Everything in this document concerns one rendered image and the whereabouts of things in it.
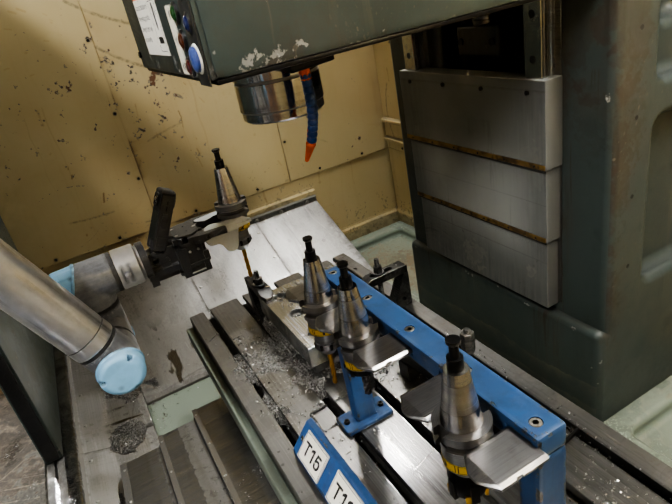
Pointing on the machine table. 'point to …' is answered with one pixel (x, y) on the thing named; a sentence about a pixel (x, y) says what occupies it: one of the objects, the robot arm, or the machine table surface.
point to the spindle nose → (275, 96)
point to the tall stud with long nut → (467, 341)
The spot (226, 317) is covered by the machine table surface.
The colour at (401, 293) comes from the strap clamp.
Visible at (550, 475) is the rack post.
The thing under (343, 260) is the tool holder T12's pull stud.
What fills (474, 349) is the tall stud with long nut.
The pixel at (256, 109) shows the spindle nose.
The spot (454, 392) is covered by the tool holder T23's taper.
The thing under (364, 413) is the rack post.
